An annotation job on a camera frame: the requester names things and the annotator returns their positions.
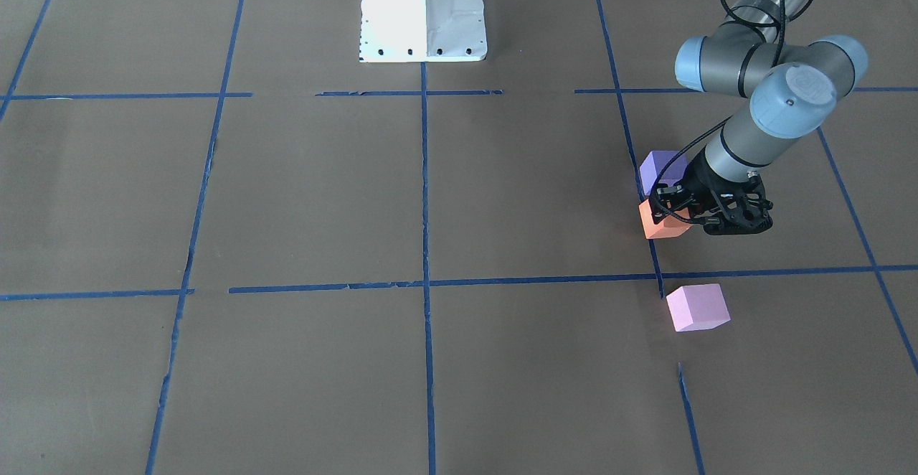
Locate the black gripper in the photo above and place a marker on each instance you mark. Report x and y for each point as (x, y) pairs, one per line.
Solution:
(699, 186)

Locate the orange foam block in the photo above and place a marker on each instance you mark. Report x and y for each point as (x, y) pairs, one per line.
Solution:
(668, 227)

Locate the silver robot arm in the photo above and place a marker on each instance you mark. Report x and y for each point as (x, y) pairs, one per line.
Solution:
(790, 91)

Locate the purple foam block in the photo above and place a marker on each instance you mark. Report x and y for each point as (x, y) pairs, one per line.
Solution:
(654, 163)

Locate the pink foam block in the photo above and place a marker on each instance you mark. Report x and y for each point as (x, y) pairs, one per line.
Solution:
(698, 307)

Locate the brown paper table cover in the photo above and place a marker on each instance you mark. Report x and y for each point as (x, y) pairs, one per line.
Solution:
(229, 247)

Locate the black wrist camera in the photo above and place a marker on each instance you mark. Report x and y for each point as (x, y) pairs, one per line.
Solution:
(671, 199)

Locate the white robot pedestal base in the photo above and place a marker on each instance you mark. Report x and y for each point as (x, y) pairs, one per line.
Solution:
(402, 31)

